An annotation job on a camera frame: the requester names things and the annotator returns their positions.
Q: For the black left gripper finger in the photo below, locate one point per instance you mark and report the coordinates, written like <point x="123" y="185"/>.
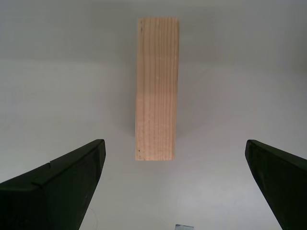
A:
<point x="285" y="187"/>
<point x="55" y="196"/>

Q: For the light wooden block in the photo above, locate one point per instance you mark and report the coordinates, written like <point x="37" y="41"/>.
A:
<point x="157" y="91"/>

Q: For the grey tape square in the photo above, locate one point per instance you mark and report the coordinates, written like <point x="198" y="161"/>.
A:
<point x="184" y="227"/>

